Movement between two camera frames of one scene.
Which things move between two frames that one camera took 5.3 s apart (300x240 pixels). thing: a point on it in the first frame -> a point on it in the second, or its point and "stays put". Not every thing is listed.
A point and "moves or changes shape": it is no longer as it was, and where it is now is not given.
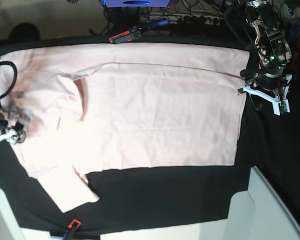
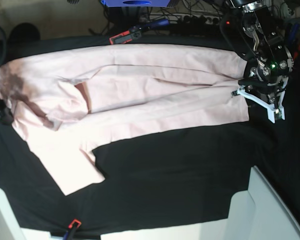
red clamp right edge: (296, 54) stays put
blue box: (136, 3) stays put
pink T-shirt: (89, 107) moves or changes shape
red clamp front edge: (73, 221) stays put
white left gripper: (12, 136) -> (6, 115)
